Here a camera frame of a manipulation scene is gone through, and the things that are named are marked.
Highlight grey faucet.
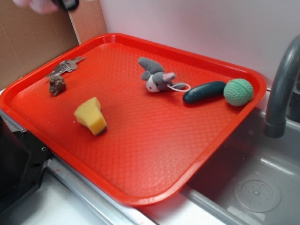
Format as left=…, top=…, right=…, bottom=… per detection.
left=263, top=36, right=300, bottom=138

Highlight brown cardboard panel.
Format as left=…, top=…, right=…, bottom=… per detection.
left=0, top=0, right=107, bottom=89

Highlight brown rock keychain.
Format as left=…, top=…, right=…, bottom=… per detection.
left=49, top=75, right=66, bottom=96

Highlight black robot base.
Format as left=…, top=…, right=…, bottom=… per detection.
left=0, top=118, right=50, bottom=215

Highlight pink plush bunny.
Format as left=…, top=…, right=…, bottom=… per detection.
left=13, top=0, right=58, bottom=15

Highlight silver key bunch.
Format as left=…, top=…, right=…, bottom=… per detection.
left=45, top=56, right=86, bottom=78

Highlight yellow sponge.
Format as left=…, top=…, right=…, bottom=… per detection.
left=74, top=97, right=107, bottom=135

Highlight grey plastic sink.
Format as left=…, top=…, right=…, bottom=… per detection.
left=141, top=97, right=300, bottom=225

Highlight red plastic tray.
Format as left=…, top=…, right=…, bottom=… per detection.
left=0, top=34, right=267, bottom=206

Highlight green rubber ball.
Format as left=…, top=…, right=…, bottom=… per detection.
left=223, top=79, right=254, bottom=106

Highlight grey plush bunny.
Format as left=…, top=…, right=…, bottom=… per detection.
left=138, top=57, right=191, bottom=93

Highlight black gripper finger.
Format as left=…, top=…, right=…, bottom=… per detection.
left=52, top=0, right=79, bottom=11

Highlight dark green toy cucumber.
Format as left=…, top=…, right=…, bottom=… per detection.
left=182, top=81, right=226, bottom=104

